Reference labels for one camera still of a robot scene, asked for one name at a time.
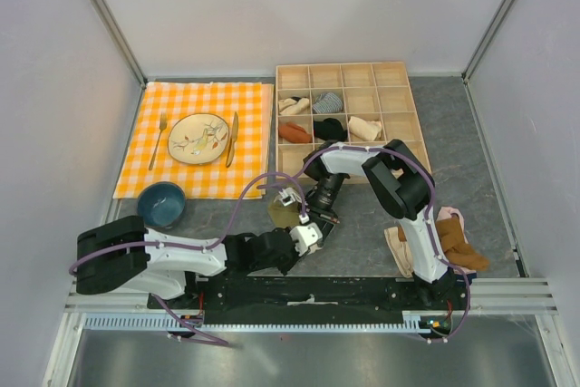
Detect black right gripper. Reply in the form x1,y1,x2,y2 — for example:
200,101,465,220
297,172,345,240

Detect olive green white-band underwear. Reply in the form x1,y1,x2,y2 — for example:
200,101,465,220
267,195,301,228

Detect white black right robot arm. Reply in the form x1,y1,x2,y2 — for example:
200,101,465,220
299,140,456,309

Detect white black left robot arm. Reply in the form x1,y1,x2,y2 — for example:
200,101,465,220
69,216,324,308

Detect rolled rust orange underwear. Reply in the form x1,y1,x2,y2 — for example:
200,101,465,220
278,122,313,144

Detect beige cream underwear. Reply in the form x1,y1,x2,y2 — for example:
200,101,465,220
384,227,414,278

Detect rolled cream underwear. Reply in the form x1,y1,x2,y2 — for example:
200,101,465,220
348,116,382,141

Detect rolled grey striped underwear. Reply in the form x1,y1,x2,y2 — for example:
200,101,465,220
312,92,343,114

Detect rolled beige black underwear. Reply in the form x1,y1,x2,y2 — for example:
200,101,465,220
278,97,310,116

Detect pink underwear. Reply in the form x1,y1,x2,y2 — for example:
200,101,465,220
437,207,465,229

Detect brown orange underwear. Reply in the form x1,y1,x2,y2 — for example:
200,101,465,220
397,218,491,273

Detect wooden compartment organizer box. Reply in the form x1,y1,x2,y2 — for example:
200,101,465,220
272,61,430,175

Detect gold knife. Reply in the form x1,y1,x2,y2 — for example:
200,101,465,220
226,112,239,168

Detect orange white checkered tablecloth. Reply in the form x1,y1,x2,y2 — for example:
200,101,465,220
113,82,274,199

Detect blue ceramic bowl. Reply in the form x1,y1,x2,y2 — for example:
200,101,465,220
136,181,187,229

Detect floral ceramic plate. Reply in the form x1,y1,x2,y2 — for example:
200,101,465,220
168,113,230,165

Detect gold fork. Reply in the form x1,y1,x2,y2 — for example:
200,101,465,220
148,112,168,170

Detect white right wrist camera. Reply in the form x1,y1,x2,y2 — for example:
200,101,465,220
276,188,302,207

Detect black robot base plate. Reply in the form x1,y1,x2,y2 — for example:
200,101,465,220
167,276,467,325

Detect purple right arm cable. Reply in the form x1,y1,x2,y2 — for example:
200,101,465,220
256,142,475,345

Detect grey slotted cable duct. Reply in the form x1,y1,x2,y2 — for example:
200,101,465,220
83,313,452,334

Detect right aluminium frame post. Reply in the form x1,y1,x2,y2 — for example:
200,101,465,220
461,0,517,85

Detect aluminium frame post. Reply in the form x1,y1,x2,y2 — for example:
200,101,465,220
461,0,517,85
90,0,148,89

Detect left aluminium frame post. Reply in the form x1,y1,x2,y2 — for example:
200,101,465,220
90,0,148,89

